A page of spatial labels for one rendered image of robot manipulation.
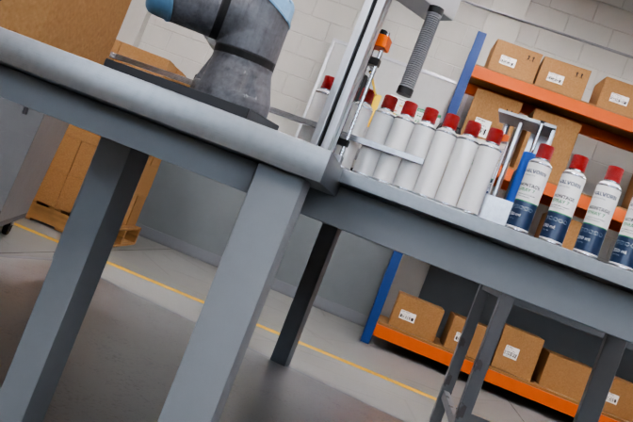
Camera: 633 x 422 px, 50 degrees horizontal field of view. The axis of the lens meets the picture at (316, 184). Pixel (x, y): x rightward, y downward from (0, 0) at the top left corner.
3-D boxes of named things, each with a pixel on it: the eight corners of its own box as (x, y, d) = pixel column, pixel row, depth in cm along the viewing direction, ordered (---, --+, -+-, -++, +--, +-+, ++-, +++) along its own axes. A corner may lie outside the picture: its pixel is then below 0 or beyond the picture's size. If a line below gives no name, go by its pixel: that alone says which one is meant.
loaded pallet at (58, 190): (135, 244, 557) (199, 85, 562) (102, 249, 474) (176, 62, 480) (-1, 190, 560) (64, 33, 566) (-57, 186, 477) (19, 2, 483)
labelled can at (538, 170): (527, 236, 154) (559, 152, 154) (527, 235, 149) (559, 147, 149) (504, 228, 155) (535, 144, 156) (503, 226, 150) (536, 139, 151)
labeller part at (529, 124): (553, 138, 167) (554, 135, 167) (556, 129, 157) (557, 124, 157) (498, 121, 172) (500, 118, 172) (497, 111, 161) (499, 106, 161)
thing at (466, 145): (455, 210, 158) (486, 128, 159) (453, 208, 153) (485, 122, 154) (434, 202, 160) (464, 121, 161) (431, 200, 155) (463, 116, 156)
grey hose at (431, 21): (412, 99, 154) (445, 13, 155) (410, 94, 151) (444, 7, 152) (397, 94, 155) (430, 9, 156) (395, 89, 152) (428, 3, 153)
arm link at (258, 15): (281, 64, 122) (307, -8, 122) (209, 36, 119) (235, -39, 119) (271, 68, 134) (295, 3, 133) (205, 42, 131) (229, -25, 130)
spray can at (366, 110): (346, 171, 169) (376, 94, 170) (351, 172, 164) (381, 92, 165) (327, 164, 168) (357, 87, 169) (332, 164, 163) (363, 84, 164)
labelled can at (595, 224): (594, 261, 149) (626, 173, 150) (597, 260, 144) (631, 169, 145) (570, 252, 150) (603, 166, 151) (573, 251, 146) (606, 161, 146)
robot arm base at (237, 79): (278, 124, 131) (296, 75, 131) (246, 109, 117) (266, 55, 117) (212, 101, 136) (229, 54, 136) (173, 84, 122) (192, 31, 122)
